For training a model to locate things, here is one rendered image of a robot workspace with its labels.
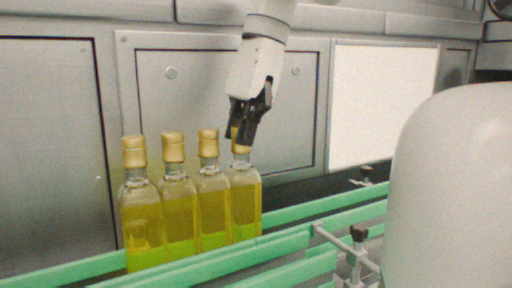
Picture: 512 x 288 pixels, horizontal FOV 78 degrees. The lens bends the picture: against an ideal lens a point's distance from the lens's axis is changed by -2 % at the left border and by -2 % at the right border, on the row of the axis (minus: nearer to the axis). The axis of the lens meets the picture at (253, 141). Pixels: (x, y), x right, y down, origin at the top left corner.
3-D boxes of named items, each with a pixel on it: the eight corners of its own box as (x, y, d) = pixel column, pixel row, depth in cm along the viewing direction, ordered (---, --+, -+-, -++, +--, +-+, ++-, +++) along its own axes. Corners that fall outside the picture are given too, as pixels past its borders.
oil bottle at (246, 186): (249, 259, 65) (248, 157, 59) (262, 275, 60) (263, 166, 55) (223, 267, 62) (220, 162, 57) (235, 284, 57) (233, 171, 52)
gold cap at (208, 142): (215, 151, 55) (214, 126, 54) (223, 156, 52) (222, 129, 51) (195, 154, 53) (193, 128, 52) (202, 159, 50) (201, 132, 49)
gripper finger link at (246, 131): (243, 102, 51) (233, 143, 52) (253, 105, 49) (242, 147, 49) (260, 107, 53) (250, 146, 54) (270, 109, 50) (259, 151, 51)
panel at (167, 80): (419, 151, 105) (432, 43, 97) (427, 153, 103) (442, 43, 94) (129, 210, 63) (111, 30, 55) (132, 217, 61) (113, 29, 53)
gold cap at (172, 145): (179, 155, 52) (177, 129, 51) (189, 160, 50) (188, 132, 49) (158, 159, 50) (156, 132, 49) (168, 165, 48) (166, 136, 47)
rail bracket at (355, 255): (319, 257, 65) (322, 199, 61) (388, 311, 50) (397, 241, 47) (307, 261, 63) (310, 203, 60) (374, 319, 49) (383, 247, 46)
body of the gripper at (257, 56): (232, 29, 55) (216, 93, 56) (261, 23, 46) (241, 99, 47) (268, 43, 59) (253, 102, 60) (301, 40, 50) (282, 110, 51)
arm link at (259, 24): (234, 18, 55) (230, 34, 55) (260, 12, 47) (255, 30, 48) (270, 33, 59) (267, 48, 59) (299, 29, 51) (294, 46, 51)
